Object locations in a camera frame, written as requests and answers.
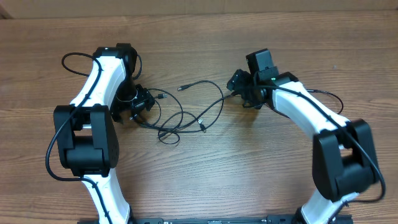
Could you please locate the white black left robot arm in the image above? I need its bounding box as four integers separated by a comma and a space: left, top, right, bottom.
45, 43, 155, 223

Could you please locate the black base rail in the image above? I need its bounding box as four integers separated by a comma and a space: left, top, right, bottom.
77, 213, 354, 224

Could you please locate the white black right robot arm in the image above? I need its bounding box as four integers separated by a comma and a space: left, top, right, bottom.
226, 49, 386, 223

